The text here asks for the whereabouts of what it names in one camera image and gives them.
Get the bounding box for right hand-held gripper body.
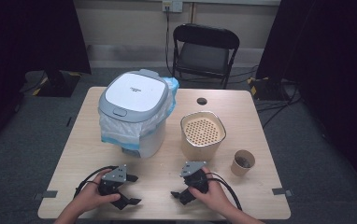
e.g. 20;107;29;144
180;160;211;194

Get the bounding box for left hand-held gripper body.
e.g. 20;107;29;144
97;163;128;198

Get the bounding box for beige container with strainer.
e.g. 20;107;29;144
179;110;227;162

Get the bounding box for brown paper cup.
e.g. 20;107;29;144
230;149;256;177

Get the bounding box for dark wet tea residue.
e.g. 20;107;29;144
235;156;251;169

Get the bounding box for white grey lidded trash bin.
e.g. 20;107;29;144
97;68;180;159

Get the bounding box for person's right hand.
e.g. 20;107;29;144
187;167;233;217

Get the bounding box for person's left hand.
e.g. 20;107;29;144
71;169;122;217

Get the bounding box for white blue-edged trash bag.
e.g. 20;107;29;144
98;76;180;151

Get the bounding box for grey tape strip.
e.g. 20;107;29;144
272;187;293;198
33;189;59;201

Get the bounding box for black stand base yellow tape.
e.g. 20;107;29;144
247;77;293;102
36;69;82;98

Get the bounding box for black folding chair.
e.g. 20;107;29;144
172;22;240;90

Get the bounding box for black curtain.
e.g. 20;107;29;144
255;0;357;200
0;0;93;157

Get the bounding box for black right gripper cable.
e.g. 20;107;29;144
206;172;244;212

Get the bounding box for black floor cables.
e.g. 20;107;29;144
229;64;303;129

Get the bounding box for black wall socket cable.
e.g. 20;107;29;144
164;8;175;77

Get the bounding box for white wall socket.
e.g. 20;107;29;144
162;0;184;13

